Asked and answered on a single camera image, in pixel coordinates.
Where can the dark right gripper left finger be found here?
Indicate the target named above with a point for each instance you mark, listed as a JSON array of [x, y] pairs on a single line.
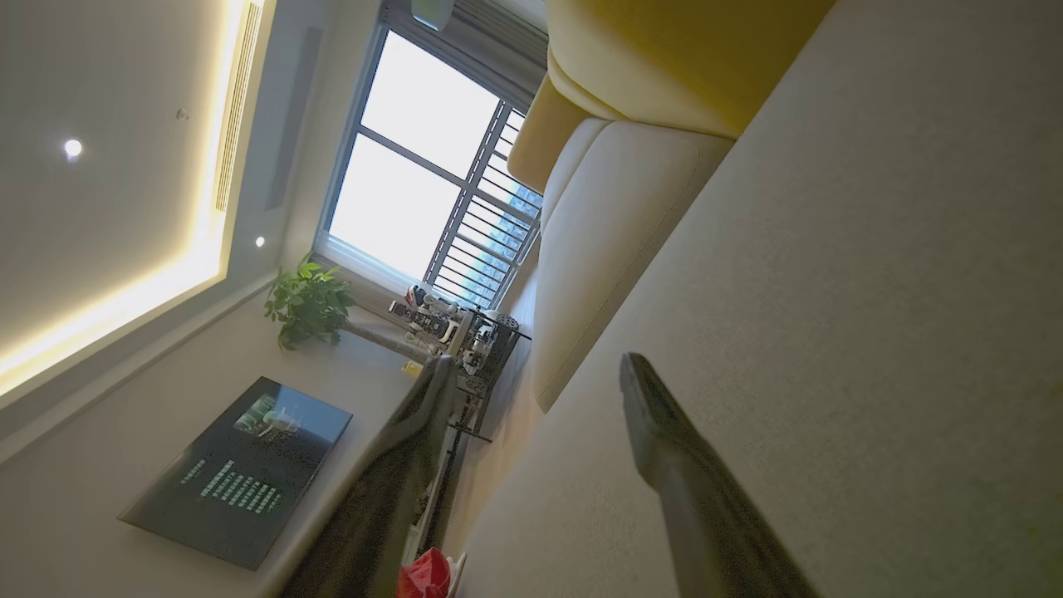
[[374, 498]]

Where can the black metal shelf cart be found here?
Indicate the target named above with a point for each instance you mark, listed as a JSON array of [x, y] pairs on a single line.
[[494, 349]]

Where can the long ceiling air vent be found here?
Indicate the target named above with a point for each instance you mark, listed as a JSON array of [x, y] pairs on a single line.
[[235, 100]]

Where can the large window with railing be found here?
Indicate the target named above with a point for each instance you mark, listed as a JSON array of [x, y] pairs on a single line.
[[415, 108]]

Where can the grey sofa cushion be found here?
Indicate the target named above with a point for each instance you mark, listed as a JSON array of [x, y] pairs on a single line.
[[614, 249]]

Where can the green potted plant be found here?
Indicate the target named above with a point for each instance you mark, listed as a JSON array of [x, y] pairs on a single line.
[[307, 303]]

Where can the tall grey plant pot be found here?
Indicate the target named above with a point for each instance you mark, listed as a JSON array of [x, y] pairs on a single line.
[[382, 339]]

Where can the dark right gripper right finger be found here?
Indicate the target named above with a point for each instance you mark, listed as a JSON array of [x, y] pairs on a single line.
[[706, 515]]

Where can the red basketball jersey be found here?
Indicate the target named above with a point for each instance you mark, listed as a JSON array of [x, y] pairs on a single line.
[[425, 575]]

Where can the white toy robot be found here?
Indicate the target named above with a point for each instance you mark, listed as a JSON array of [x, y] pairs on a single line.
[[428, 311]]

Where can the pale yellow sofa cushion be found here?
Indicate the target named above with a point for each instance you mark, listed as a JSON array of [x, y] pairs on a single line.
[[544, 133]]

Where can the grey window blind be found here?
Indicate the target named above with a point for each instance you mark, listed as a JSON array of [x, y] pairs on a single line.
[[490, 41]]

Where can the beige fabric sofa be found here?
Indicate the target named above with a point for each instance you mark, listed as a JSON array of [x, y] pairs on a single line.
[[872, 291]]

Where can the black flat television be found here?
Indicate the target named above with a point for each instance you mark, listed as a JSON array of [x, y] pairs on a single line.
[[241, 473]]

